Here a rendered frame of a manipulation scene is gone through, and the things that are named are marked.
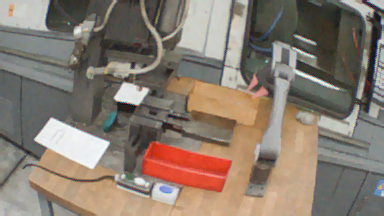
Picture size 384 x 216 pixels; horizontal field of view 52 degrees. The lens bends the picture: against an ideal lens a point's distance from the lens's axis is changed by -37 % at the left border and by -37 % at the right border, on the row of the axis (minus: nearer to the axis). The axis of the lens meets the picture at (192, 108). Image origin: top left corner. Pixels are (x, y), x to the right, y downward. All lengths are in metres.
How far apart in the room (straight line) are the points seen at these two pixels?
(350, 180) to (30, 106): 2.05
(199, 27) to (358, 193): 1.33
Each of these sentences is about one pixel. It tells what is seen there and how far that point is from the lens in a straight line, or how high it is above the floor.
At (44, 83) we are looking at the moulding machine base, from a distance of 2.87.
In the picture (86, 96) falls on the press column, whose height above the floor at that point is 1.01.
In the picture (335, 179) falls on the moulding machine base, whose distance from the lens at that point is 2.65.
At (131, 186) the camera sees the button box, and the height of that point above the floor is 0.93.
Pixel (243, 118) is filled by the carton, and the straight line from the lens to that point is 2.12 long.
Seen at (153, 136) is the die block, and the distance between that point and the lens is 1.85.
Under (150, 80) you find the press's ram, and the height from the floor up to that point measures 1.13.
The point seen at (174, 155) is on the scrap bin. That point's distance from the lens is 1.81.
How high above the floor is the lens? 1.85
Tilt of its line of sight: 26 degrees down
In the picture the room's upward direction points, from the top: 11 degrees clockwise
